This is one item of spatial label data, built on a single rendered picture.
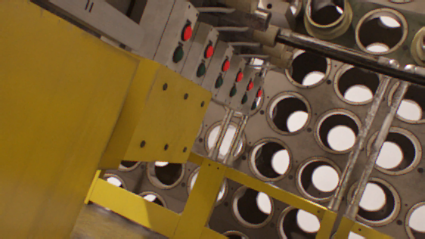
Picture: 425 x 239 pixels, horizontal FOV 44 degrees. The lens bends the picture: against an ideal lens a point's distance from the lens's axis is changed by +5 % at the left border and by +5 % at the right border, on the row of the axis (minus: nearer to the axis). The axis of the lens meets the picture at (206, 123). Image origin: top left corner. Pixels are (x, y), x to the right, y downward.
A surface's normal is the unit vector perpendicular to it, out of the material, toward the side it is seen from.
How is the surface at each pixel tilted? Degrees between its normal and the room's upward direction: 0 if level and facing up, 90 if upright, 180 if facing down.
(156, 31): 90
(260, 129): 90
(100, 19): 90
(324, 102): 90
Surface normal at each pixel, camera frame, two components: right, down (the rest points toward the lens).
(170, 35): -0.28, -0.09
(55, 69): 0.89, 0.35
